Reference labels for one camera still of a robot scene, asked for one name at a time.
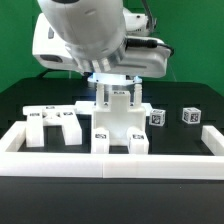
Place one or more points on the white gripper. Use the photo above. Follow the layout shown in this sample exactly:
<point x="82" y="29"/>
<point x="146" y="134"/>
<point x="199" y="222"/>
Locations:
<point x="117" y="44"/>

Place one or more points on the white chair seat piece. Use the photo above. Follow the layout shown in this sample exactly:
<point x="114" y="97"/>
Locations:
<point x="118" y="115"/>

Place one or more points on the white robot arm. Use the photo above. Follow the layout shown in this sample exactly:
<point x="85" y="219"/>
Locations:
<point x="56" y="8"/>

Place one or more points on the white chair back piece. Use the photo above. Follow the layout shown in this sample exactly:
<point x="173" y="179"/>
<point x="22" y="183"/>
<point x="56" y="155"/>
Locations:
<point x="39" y="117"/>

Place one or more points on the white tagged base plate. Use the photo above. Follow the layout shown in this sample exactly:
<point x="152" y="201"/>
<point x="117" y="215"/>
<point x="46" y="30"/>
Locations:
<point x="85" y="107"/>

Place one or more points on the white U-shaped fence frame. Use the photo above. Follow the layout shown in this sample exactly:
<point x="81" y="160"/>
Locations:
<point x="13" y="162"/>

